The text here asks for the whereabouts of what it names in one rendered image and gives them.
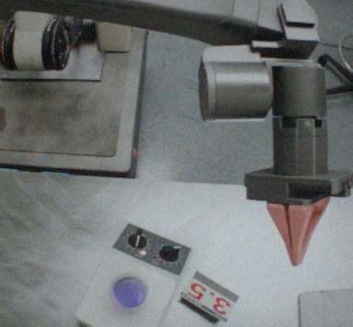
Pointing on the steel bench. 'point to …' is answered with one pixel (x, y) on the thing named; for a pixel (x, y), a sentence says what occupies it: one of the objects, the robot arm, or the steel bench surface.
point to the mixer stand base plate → (326, 308)
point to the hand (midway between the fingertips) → (297, 257)
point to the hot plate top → (93, 305)
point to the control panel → (152, 249)
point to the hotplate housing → (150, 268)
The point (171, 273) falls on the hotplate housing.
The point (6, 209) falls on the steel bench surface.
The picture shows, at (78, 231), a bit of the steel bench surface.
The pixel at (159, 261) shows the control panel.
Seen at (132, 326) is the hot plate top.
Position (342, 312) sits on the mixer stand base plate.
